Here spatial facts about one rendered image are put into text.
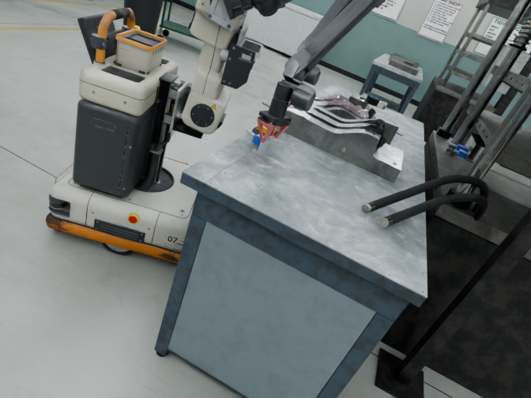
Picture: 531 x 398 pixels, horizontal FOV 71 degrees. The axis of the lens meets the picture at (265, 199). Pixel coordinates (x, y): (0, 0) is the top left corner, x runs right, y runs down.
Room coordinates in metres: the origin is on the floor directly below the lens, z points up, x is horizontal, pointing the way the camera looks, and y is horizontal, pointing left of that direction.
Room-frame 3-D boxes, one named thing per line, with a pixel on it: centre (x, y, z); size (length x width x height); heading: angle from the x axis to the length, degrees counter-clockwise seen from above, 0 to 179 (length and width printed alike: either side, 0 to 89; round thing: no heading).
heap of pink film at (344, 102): (1.91, -0.21, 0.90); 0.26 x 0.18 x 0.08; 96
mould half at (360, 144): (1.55, -0.22, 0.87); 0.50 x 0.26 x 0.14; 79
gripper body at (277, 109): (1.21, 0.07, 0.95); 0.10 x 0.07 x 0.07; 146
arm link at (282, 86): (1.21, 0.06, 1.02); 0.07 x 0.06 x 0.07; 73
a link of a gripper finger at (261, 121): (1.20, 0.08, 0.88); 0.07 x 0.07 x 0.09; 56
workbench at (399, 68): (6.34, -1.20, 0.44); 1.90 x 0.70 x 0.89; 169
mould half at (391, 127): (1.92, -0.21, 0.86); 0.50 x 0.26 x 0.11; 96
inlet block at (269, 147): (1.23, 0.10, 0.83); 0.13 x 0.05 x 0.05; 56
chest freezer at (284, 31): (8.57, 0.95, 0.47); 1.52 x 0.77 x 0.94; 79
